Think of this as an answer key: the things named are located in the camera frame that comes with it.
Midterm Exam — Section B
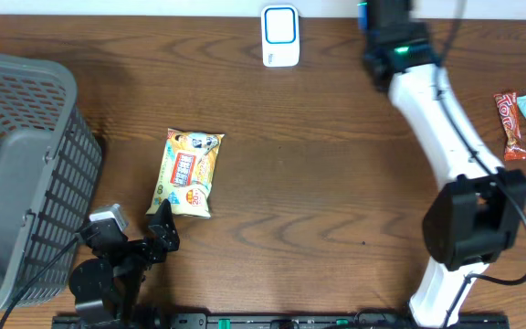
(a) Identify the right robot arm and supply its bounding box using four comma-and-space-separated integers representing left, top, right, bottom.
358, 0, 526, 328

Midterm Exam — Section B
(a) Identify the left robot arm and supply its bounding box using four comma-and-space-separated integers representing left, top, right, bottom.
68, 200, 180, 328

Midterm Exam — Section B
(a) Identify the white barcode scanner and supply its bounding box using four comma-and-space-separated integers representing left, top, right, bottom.
260, 5, 300, 68

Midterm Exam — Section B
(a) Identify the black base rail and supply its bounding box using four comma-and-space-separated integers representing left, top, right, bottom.
50, 312, 510, 329

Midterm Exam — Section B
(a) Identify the grey plastic basket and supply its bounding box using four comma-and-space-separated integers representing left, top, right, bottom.
0, 54, 102, 311

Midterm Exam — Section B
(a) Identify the yellow snack bag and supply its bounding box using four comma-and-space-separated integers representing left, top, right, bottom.
146, 128, 225, 218

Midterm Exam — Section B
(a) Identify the red chocolate bar wrapper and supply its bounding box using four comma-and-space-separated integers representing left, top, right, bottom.
493, 91, 526, 161

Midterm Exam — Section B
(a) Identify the black left camera cable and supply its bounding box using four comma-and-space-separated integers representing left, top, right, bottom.
0, 232, 84, 329

